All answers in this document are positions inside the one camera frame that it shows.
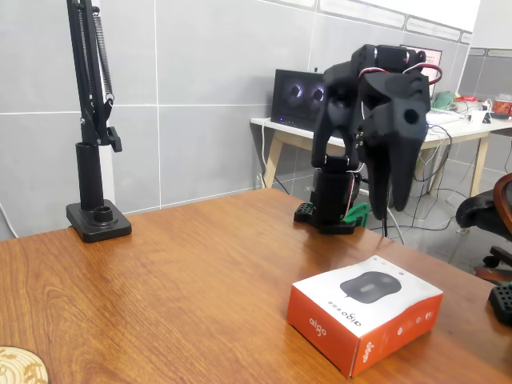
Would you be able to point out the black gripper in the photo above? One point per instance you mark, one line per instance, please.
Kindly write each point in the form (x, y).
(394, 134)

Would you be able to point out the orange white mouse box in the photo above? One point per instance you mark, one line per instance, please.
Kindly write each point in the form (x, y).
(360, 320)

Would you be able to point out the black perforated arm base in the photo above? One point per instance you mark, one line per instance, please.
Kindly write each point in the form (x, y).
(502, 302)

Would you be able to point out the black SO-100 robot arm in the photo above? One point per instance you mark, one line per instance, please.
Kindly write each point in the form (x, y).
(334, 120)

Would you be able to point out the red box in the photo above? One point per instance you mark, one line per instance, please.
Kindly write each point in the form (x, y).
(502, 106)

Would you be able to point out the green table clamp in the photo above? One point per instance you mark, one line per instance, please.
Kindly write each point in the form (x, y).
(358, 214)

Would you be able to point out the green cloth bundle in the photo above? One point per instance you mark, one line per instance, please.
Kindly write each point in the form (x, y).
(444, 100)

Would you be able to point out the black office chair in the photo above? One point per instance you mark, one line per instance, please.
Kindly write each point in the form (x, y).
(484, 216)

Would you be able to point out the white table with wooden legs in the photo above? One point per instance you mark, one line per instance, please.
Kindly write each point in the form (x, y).
(288, 130)

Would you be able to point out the black computer case with fans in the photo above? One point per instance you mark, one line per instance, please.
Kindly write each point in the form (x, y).
(296, 100)

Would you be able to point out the monitor with white screen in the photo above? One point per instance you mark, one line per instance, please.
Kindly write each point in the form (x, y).
(434, 58)

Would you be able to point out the black desk clamp stand base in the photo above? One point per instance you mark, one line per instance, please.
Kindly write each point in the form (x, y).
(90, 188)

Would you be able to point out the round wooden coaster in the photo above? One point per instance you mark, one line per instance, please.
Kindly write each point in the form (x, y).
(20, 366)

